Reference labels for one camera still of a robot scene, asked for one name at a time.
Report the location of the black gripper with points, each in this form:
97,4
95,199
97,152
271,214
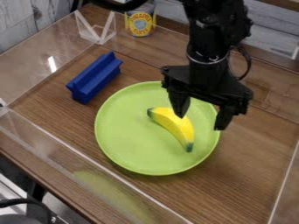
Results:
207,81

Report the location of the yellow toy banana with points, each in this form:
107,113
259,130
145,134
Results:
179,126

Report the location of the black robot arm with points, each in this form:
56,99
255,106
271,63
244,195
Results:
219,25

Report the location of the green plastic plate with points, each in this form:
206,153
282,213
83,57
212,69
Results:
136,143

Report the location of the blue plastic block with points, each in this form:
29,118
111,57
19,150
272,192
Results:
93,77

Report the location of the yellow labelled tin can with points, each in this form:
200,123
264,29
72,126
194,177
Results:
140,20

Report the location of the clear acrylic corner bracket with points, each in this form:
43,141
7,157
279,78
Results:
95,33

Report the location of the clear acrylic tray wall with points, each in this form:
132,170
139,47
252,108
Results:
47,133

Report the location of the black metal table mount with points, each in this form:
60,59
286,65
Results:
51,215

